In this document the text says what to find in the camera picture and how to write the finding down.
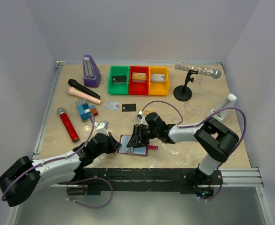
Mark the red glitter microphone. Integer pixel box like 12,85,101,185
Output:
57,107,80,143

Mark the gold credit card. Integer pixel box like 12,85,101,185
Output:
138,106,154,116

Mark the blue toy brick block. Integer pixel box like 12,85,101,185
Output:
75,99,98,122

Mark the silver glitter microphone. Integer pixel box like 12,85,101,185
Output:
175,61,222,79

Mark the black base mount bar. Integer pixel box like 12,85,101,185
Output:
60,168,223,195

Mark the black microphone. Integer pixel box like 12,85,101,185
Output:
68,79,100,99

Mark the black card stack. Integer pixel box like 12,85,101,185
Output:
112,75,127,86

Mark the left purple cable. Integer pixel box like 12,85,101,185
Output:
1,114,114,209

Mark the gold card stack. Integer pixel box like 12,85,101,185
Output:
132,72,147,83

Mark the green plastic bin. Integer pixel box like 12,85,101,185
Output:
108,65,129,95

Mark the pink microphone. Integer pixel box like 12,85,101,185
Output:
67,87,102,105

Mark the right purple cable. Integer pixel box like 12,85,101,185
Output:
141,100,247,202

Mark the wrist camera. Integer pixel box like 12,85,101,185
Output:
96,121,109,136
137,111,148,126

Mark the white metronome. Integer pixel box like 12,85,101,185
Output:
205,93,237,122

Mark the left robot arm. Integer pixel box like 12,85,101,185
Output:
0,133,121,207

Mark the purple metronome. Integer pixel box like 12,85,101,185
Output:
82,55,101,88

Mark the purple cable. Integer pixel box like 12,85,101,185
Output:
1,114,114,209
141,100,247,202

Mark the red leather card holder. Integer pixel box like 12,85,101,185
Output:
118,135,158,157

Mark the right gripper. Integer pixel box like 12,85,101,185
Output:
127,124,159,149

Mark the red plastic bin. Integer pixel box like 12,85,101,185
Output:
128,66,149,95

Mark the silver card stack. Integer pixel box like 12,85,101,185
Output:
151,73,165,83

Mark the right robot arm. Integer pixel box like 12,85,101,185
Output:
126,112,240,184

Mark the aluminium frame rail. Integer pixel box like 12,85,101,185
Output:
32,61,65,159

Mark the blue credit card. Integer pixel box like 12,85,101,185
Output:
105,102,119,111

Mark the grey credit card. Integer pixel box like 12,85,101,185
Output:
122,104,136,112

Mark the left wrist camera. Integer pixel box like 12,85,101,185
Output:
96,121,109,136

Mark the black microphone stand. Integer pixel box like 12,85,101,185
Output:
173,70,198,102

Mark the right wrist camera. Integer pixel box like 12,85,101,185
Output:
137,111,148,126

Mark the yellow plastic bin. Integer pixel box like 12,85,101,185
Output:
148,66,170,96

